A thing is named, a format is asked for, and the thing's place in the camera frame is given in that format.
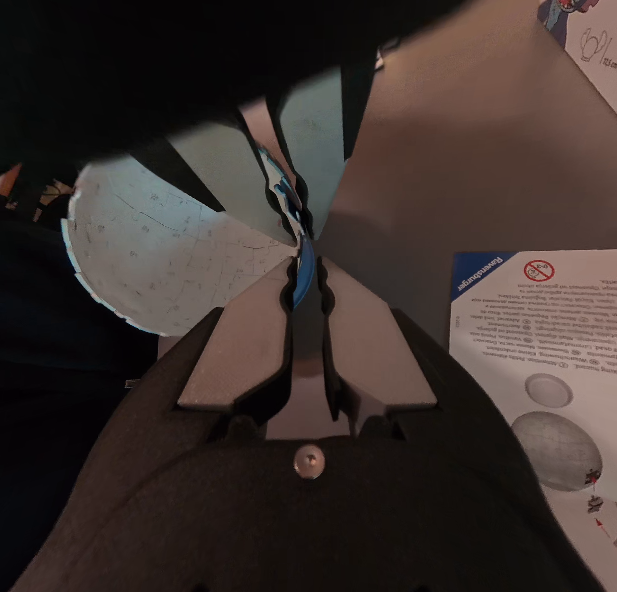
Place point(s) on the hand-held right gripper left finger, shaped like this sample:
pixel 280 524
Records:
pixel 241 356

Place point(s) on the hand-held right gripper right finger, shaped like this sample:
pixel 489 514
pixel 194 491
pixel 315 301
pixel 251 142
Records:
pixel 376 356

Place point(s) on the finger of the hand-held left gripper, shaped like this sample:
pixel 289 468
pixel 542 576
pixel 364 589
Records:
pixel 318 134
pixel 231 172

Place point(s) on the blue puzzle ball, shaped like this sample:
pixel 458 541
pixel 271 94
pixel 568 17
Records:
pixel 144 245

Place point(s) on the cardboard puzzle box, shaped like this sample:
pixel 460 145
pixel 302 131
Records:
pixel 597 47

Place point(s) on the white instruction sheet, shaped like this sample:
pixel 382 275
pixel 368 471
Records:
pixel 506 360

